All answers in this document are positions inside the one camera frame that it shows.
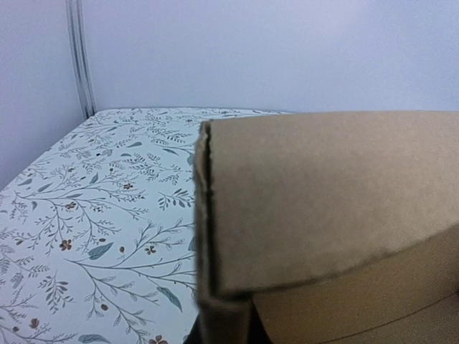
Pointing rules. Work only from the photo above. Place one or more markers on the left aluminium corner post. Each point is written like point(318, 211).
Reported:
point(75, 27)

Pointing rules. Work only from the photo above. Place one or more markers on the brown cardboard box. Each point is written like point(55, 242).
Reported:
point(328, 228)

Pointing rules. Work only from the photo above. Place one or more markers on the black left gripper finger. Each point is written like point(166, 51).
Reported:
point(194, 336)

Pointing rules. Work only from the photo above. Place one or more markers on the floral patterned table mat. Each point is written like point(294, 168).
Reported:
point(97, 235)

